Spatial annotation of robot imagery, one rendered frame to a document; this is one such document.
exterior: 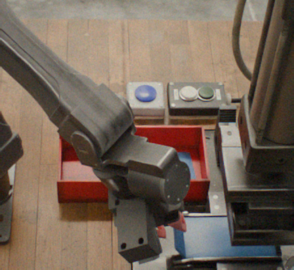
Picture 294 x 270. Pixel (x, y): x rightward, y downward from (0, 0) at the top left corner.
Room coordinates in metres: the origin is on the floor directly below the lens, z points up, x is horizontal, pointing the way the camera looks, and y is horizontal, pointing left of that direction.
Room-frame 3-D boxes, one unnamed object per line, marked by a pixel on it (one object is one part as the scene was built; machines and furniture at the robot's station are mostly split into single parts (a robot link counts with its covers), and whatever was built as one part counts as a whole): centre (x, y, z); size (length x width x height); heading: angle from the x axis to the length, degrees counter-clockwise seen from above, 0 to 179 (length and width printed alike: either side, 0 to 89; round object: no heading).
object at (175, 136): (0.83, 0.02, 0.93); 0.25 x 0.12 x 0.06; 96
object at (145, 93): (0.99, 0.01, 0.93); 0.04 x 0.04 x 0.02
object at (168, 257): (0.61, -0.08, 0.98); 0.07 x 0.02 x 0.01; 96
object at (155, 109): (0.99, 0.01, 0.90); 0.07 x 0.07 x 0.06; 6
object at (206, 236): (0.66, -0.12, 1.00); 0.15 x 0.07 x 0.03; 96
